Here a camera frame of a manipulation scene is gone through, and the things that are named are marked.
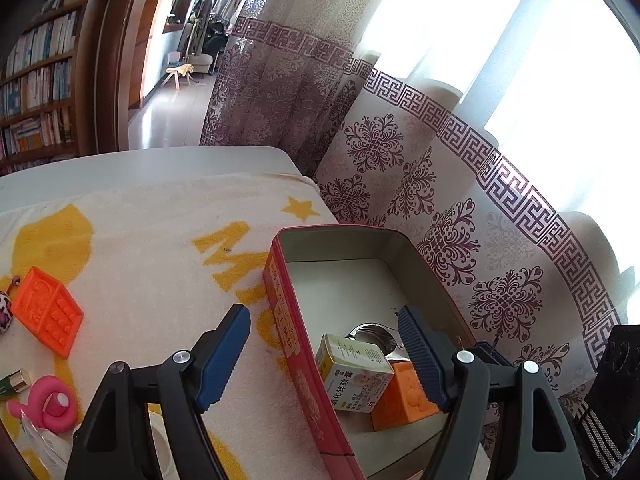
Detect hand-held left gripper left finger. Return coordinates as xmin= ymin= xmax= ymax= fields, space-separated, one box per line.
xmin=65 ymin=304 xmax=251 ymax=480

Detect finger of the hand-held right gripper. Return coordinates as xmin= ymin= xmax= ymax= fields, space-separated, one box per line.
xmin=472 ymin=341 xmax=516 ymax=368

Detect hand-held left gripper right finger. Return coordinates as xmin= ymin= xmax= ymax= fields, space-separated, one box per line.
xmin=397 ymin=305 xmax=586 ymax=480

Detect red metal tin box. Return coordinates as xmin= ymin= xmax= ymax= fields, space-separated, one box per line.
xmin=263 ymin=226 xmax=506 ymax=480

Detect red-orange embossed cube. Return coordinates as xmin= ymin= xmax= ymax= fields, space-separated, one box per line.
xmin=11 ymin=266 xmax=85 ymax=359

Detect pink ring toy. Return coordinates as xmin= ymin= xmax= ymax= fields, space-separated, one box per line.
xmin=7 ymin=375 xmax=80 ymax=432

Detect green tube with shiny cap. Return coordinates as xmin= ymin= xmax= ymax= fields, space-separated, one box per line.
xmin=0 ymin=368 xmax=32 ymax=401

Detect pink white zebra toy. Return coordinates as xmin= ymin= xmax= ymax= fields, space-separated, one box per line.
xmin=0 ymin=274 xmax=22 ymax=333

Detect light orange embossed cube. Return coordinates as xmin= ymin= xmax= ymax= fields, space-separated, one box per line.
xmin=371 ymin=360 xmax=441 ymax=432

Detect metal spoon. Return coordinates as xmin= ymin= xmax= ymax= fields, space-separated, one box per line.
xmin=347 ymin=322 xmax=408 ymax=361

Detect white green medicine box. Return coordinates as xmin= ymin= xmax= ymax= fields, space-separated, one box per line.
xmin=315 ymin=333 xmax=396 ymax=414

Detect white and yellow towel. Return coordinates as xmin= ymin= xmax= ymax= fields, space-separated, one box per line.
xmin=0 ymin=172 xmax=351 ymax=480

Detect cream purple patterned curtain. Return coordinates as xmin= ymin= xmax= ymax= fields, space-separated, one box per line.
xmin=312 ymin=0 xmax=640 ymax=411

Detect clear plastic bag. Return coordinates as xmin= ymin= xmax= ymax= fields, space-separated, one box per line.
xmin=20 ymin=417 xmax=76 ymax=466

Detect sheer purple patterned curtain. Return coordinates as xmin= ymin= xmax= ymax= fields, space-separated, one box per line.
xmin=200 ymin=0 xmax=376 ymax=181

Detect small chair with yellow cloth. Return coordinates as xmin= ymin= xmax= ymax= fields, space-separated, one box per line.
xmin=162 ymin=51 xmax=196 ymax=91

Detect wooden bookshelf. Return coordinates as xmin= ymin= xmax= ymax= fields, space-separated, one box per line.
xmin=0 ymin=0 xmax=101 ymax=176

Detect wooden door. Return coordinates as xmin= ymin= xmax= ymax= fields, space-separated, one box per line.
xmin=129 ymin=0 xmax=168 ymax=111

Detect clothes rack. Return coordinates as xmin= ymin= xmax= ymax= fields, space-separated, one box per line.
xmin=192 ymin=0 xmax=228 ymax=58

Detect rows of shelved books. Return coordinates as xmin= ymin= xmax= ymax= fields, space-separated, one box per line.
xmin=0 ymin=10 xmax=81 ymax=158

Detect wooden door frame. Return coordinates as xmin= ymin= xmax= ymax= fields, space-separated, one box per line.
xmin=75 ymin=0 xmax=171 ymax=156

